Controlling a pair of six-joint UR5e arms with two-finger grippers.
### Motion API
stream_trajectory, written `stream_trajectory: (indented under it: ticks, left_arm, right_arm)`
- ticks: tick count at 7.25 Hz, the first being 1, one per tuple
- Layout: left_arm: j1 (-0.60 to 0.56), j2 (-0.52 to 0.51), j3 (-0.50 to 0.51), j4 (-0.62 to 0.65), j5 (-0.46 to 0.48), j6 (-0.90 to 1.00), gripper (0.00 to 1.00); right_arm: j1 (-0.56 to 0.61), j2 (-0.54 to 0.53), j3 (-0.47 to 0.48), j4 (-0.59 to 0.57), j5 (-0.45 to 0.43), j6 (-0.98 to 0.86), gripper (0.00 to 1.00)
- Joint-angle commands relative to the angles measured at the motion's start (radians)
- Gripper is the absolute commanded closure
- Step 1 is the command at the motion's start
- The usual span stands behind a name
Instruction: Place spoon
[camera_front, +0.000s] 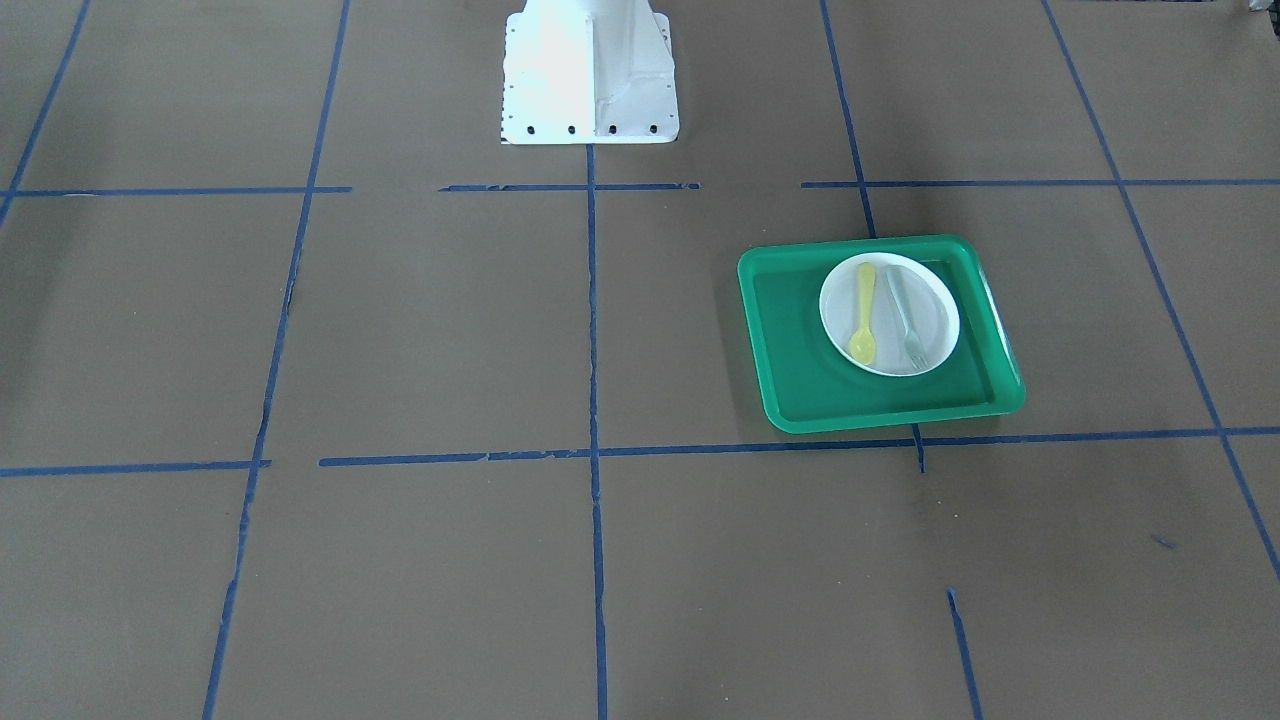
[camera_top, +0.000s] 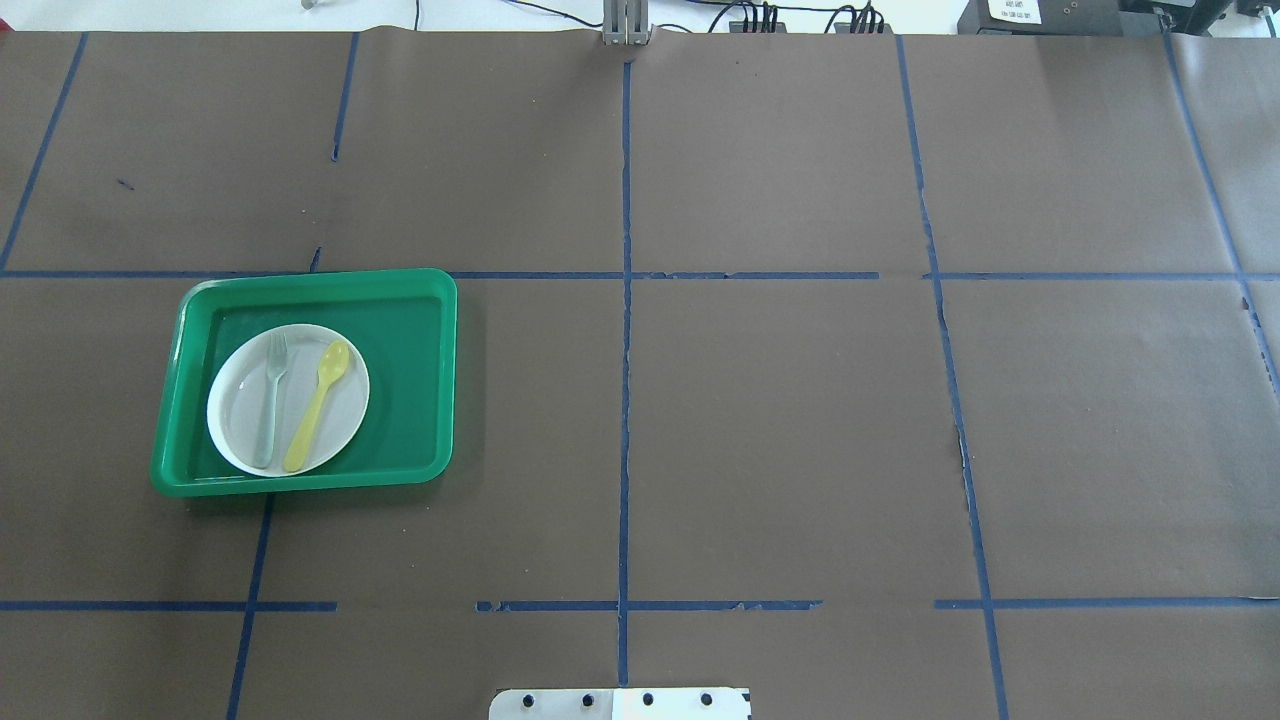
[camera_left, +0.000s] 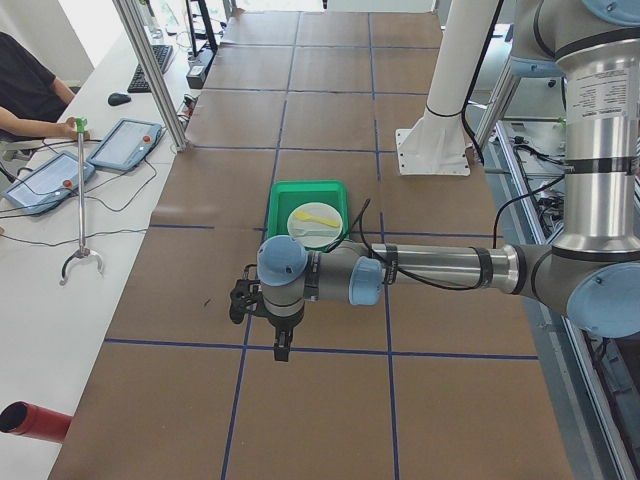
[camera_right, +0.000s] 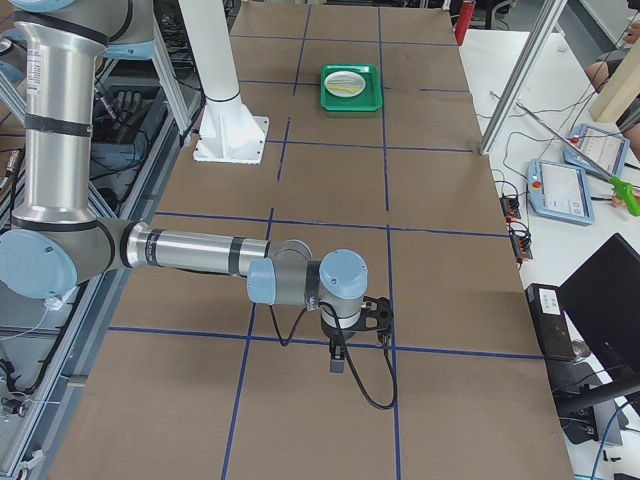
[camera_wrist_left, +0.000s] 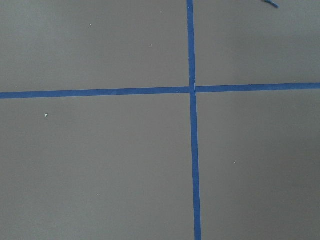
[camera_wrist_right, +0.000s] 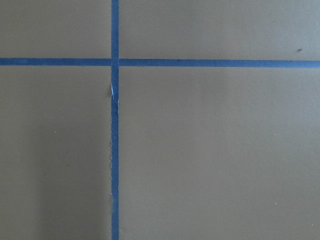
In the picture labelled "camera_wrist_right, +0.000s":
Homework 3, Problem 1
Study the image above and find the brown paper table cover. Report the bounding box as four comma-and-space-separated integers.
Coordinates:
0, 0, 320, 240

